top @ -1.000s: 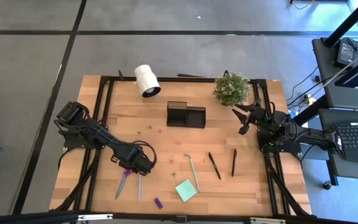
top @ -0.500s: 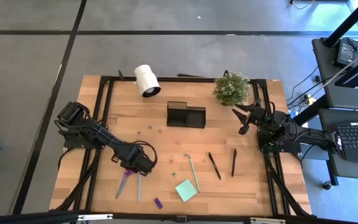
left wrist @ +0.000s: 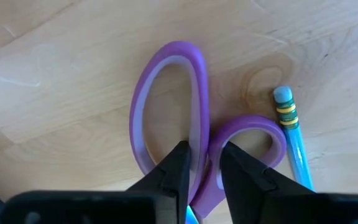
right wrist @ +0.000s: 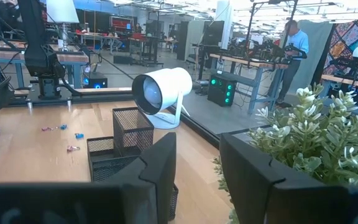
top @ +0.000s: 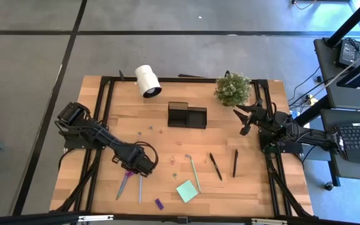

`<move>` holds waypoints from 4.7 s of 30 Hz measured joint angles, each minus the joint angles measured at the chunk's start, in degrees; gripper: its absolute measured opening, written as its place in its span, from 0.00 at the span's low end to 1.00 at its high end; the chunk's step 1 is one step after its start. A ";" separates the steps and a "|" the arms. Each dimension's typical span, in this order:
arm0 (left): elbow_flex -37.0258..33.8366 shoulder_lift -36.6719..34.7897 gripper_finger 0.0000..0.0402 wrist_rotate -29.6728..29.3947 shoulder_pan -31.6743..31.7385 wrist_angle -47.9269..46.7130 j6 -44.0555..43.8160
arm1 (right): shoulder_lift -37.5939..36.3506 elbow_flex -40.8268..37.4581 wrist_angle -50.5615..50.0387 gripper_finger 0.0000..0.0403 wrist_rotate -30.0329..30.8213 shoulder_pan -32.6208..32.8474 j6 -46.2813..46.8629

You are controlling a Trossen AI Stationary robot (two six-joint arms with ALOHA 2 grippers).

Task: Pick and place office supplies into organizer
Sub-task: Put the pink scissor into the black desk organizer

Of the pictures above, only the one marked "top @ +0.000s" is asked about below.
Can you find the black caster wheel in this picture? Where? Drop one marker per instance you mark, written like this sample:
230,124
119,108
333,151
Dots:
329,186

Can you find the green sticky note pad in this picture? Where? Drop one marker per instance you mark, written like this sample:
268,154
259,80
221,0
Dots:
187,191

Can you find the silver metal bracket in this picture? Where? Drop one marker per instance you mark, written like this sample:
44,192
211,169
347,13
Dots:
269,221
95,217

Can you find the dark grey desk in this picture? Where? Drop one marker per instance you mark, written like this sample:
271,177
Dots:
355,172
325,81

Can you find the purple eraser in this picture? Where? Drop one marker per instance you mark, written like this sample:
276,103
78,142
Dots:
159,204

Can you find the green potted plant black pot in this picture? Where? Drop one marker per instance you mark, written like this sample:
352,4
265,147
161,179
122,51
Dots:
232,89

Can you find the yellow plug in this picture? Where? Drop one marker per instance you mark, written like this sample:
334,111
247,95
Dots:
312,100

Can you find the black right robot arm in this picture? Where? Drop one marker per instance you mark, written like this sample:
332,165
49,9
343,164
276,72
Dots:
311,137

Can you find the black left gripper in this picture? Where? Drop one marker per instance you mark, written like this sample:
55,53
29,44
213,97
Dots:
139,161

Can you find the black crossbeam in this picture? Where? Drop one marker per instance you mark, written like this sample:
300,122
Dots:
42,218

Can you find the black power adapter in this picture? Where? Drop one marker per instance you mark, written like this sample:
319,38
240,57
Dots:
347,53

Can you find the pale green pencil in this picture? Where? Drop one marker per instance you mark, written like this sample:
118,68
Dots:
195,173

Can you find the black mesh desk organizer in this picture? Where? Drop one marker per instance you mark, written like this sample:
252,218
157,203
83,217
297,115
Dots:
195,120

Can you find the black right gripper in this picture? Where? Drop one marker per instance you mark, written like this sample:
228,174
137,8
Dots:
264,118

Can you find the black aluminium table frame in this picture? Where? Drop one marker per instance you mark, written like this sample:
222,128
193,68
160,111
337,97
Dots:
198,80

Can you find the white paper sheet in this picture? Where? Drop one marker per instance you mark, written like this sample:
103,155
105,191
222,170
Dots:
305,125

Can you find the black rig post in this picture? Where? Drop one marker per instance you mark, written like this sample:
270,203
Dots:
352,22
311,111

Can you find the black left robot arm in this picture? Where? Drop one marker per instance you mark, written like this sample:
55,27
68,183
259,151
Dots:
98,134

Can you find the black pen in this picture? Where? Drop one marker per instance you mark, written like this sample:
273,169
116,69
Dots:
216,166
235,163

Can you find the white cylindrical spot lamp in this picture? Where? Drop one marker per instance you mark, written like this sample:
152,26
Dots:
147,79

